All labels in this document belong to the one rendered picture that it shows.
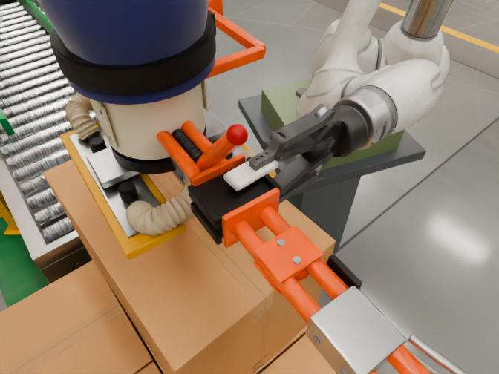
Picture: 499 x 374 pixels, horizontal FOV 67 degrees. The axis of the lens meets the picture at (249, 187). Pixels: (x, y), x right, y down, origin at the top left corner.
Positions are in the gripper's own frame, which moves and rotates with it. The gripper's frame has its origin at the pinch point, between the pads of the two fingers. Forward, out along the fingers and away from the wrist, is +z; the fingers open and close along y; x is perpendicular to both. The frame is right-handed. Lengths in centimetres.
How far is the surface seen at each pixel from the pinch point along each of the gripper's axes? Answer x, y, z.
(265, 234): 7.2, 28.5, -10.1
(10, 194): 96, 63, 32
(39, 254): 62, 62, 33
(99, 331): 32, 68, 29
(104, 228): 30.5, 28.4, 15.7
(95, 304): 40, 68, 26
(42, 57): 200, 71, -12
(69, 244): 62, 63, 24
